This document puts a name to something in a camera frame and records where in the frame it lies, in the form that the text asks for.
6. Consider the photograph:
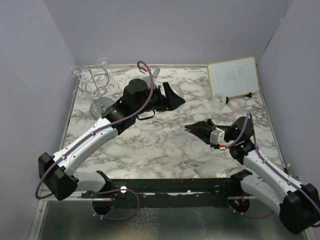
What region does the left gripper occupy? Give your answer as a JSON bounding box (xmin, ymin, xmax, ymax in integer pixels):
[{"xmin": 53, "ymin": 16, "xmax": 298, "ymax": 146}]
[{"xmin": 134, "ymin": 81, "xmax": 185, "ymax": 116}]

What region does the clear wine glass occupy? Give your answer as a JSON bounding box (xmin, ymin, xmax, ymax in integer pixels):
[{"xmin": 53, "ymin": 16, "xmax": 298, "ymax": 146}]
[
  {"xmin": 68, "ymin": 65, "xmax": 83, "ymax": 77},
  {"xmin": 173, "ymin": 84, "xmax": 185, "ymax": 128},
  {"xmin": 96, "ymin": 57, "xmax": 110, "ymax": 69},
  {"xmin": 210, "ymin": 93, "xmax": 227, "ymax": 112}
]

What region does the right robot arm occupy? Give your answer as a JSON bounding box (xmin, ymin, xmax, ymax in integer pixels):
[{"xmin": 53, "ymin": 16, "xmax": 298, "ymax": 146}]
[{"xmin": 185, "ymin": 113, "xmax": 320, "ymax": 235}]

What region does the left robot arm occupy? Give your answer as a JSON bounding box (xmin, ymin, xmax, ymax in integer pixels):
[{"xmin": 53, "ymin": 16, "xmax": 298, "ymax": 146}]
[{"xmin": 38, "ymin": 78, "xmax": 185, "ymax": 201}]

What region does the chrome wine glass rack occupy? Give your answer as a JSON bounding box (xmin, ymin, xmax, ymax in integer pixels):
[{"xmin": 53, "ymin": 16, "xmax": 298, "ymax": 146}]
[{"xmin": 73, "ymin": 66, "xmax": 118, "ymax": 120}]

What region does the small whiteboard on stand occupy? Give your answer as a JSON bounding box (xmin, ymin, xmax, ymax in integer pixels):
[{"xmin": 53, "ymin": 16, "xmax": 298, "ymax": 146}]
[{"xmin": 207, "ymin": 56, "xmax": 260, "ymax": 98}]

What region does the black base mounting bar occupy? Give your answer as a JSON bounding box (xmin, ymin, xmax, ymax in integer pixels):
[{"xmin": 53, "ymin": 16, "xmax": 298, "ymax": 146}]
[{"xmin": 81, "ymin": 170, "xmax": 252, "ymax": 209}]

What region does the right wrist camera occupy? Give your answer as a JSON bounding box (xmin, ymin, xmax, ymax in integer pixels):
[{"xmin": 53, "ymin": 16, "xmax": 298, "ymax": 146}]
[{"xmin": 209, "ymin": 128, "xmax": 225, "ymax": 149}]

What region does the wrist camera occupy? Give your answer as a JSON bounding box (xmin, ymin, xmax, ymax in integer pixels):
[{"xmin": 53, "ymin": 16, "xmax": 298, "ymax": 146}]
[
  {"xmin": 209, "ymin": 128, "xmax": 225, "ymax": 149},
  {"xmin": 151, "ymin": 66, "xmax": 161, "ymax": 79}
]

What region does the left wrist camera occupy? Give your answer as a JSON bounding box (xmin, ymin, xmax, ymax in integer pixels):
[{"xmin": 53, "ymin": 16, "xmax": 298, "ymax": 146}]
[{"xmin": 151, "ymin": 66, "xmax": 161, "ymax": 79}]

